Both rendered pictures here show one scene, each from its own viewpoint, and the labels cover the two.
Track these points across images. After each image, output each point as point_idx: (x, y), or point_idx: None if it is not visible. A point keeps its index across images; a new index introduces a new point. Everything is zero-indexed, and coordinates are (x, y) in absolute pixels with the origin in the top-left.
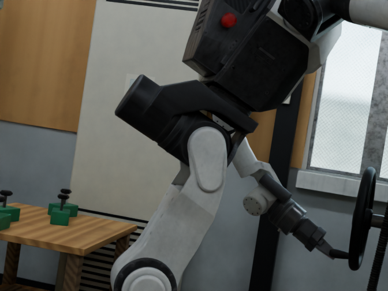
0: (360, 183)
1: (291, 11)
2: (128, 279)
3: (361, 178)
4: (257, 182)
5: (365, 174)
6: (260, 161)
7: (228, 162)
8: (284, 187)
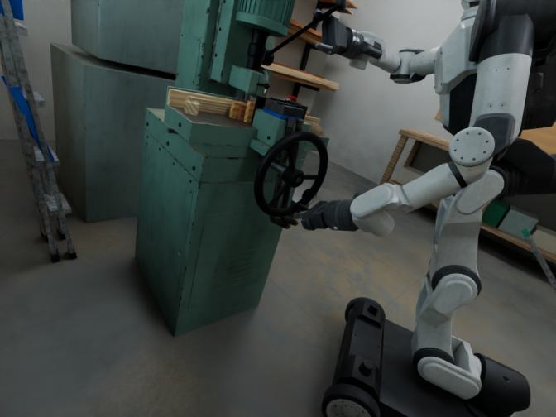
0: (326, 148)
1: None
2: None
3: (323, 144)
4: (379, 212)
5: (322, 140)
6: (398, 184)
7: None
8: (365, 192)
